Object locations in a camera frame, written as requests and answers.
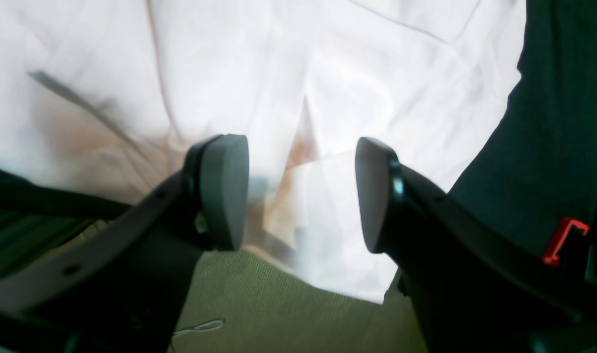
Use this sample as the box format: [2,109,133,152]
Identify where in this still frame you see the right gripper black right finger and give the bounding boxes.
[355,138,597,353]

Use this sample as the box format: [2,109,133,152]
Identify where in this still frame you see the red clamp right edge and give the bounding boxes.
[541,217,590,267]

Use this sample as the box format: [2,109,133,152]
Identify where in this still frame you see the pale pink T-shirt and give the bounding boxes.
[0,0,526,304]

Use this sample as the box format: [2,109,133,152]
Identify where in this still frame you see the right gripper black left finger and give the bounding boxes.
[0,134,249,353]

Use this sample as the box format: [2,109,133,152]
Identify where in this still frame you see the black table cloth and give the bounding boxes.
[449,0,597,284]

